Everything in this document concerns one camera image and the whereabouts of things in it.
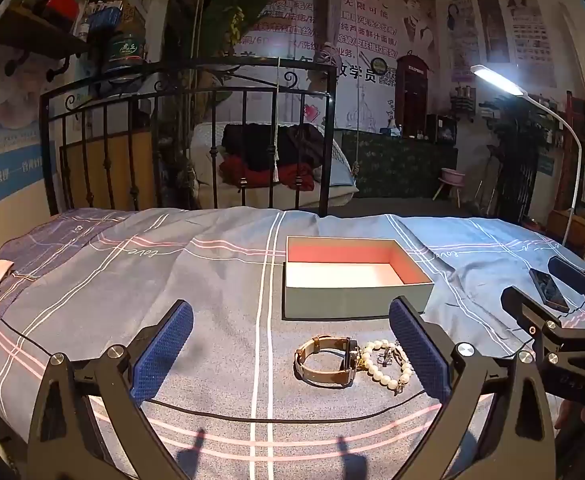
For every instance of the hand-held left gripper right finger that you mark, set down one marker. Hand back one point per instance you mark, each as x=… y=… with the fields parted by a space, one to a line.
x=417 y=355

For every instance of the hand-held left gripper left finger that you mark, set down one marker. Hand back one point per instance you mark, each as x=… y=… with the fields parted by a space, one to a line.
x=165 y=350

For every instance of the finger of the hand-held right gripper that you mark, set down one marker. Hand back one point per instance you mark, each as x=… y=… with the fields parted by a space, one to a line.
x=572 y=270
x=519 y=305

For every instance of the green box with pink lining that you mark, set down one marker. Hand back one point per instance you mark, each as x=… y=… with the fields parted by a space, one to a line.
x=352 y=300

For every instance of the black smartphone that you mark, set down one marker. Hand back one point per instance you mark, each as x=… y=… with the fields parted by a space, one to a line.
x=547 y=287

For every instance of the brown box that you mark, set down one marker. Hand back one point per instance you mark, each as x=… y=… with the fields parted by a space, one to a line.
x=569 y=227

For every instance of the black metal plant rack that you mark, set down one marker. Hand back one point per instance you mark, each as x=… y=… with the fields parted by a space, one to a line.
x=517 y=170

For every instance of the pink stool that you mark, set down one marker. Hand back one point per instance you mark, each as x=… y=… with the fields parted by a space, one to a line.
x=451 y=175

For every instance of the green patterned counter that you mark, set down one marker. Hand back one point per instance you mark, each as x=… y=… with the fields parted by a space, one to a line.
x=397 y=165

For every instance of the yellow wooden board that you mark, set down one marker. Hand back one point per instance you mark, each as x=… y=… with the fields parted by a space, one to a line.
x=117 y=170

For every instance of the red clothing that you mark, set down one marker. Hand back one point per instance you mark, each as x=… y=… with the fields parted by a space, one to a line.
x=252 y=172

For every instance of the white wicker hanging chair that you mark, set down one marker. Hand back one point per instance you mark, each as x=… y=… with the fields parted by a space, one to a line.
x=205 y=150

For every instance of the white floor lamp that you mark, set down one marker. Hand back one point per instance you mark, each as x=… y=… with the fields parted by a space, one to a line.
x=494 y=79

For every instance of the black clothing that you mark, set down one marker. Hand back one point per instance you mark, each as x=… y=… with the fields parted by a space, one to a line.
x=252 y=142

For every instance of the red booth cabinet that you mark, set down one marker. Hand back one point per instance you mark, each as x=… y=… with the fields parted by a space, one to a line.
x=412 y=95

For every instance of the green round tin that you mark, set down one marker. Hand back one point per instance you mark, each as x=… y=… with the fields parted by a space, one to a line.
x=125 y=52

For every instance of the blue box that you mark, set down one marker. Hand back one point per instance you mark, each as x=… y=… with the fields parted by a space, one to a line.
x=105 y=16

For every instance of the red box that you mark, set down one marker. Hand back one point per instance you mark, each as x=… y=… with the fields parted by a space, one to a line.
x=62 y=6

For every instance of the black iron bed frame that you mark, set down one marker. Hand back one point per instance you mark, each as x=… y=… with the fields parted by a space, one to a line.
x=330 y=150

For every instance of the white portrait wall poster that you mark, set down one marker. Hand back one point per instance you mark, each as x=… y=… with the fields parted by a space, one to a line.
x=529 y=35

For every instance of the blue and white wall poster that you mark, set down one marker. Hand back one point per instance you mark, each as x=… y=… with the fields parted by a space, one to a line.
x=2 y=160

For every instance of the narrow dark wall poster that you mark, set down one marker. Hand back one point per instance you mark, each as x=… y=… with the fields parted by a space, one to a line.
x=494 y=30

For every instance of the narrow pink wall poster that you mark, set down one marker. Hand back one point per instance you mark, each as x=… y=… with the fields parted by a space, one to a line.
x=462 y=40

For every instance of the large printed wall poster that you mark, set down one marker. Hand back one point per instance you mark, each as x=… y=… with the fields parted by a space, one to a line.
x=372 y=20

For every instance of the wooden wall shelf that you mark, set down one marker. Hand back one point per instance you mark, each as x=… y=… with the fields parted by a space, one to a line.
x=37 y=42

